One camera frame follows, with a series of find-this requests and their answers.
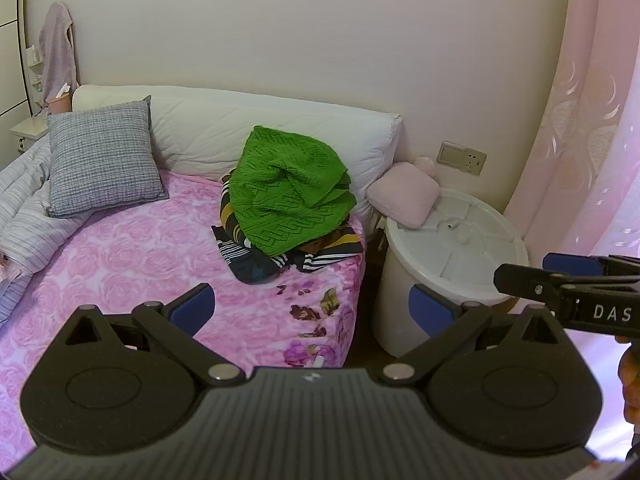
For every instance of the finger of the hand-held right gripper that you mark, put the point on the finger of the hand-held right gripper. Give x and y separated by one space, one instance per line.
520 277
570 264

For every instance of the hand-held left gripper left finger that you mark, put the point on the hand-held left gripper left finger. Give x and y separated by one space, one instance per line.
192 306

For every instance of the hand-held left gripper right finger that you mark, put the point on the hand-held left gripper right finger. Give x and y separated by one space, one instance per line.
430 306

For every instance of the green knitted vest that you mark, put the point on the green knitted vest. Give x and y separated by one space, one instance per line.
285 185

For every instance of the person's right hand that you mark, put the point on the person's right hand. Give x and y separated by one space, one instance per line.
631 385

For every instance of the white plastic bucket with lid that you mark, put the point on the white plastic bucket with lid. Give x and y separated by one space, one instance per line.
450 240

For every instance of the pile of dark striped clothes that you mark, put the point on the pile of dark striped clothes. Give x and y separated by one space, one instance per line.
250 267

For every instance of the pink floral blanket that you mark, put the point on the pink floral blanket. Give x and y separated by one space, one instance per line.
150 250

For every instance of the small pink cushion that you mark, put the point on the small pink cushion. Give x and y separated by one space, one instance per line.
400 192

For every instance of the pink curtain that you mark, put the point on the pink curtain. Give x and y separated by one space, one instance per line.
575 110

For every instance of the grey checked pillow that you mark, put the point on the grey checked pillow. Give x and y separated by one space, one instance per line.
102 160

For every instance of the long white bolster cushion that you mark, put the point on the long white bolster cushion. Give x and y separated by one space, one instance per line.
200 130

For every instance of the grey striped duvet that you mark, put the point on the grey striped duvet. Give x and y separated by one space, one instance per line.
30 220

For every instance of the white nightstand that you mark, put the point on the white nightstand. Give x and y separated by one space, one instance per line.
30 130

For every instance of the white corner shelf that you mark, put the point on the white corner shelf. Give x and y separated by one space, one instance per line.
36 67

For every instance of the lilac hanging towel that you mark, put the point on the lilac hanging towel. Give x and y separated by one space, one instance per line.
57 50

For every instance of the white wardrobe with black trim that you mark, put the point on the white wardrobe with black trim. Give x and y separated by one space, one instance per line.
7 35

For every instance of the beige double wall socket plate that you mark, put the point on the beige double wall socket plate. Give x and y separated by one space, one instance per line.
460 158

